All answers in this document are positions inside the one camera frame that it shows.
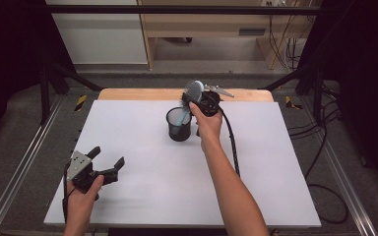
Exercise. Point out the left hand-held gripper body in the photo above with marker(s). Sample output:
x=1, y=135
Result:
x=78, y=164

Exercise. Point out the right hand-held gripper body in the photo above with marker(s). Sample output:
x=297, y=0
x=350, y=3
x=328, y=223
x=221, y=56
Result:
x=210, y=101

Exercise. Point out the light blue hairbrush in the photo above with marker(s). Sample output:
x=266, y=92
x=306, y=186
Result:
x=195, y=90

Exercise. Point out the black mesh pen holder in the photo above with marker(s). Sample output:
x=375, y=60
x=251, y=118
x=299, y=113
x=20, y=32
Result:
x=180, y=134

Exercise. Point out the person's right hand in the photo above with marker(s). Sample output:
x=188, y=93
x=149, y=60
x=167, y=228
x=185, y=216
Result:
x=210, y=128

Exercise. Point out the person's left hand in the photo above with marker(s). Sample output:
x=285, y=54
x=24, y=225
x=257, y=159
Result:
x=82, y=203

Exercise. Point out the light wooden table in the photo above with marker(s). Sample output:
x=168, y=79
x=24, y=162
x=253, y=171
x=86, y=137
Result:
x=138, y=94

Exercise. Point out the yellow black tape marker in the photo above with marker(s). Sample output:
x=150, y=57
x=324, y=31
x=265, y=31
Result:
x=288, y=102
x=80, y=102

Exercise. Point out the light wooden desk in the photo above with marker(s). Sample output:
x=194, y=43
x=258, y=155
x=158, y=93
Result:
x=206, y=24

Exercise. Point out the white cabinet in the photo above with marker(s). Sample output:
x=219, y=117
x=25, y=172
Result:
x=101, y=36

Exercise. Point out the black curtain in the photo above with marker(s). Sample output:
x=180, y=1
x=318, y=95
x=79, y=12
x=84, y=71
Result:
x=10, y=49
x=364, y=65

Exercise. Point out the aluminium floor rail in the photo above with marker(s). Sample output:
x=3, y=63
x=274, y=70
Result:
x=23, y=157
x=341, y=177

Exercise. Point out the black frame strut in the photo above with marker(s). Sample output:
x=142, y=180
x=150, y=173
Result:
x=45, y=95
x=317, y=95

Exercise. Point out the black horizontal frame bar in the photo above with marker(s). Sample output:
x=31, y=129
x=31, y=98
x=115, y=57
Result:
x=177, y=10

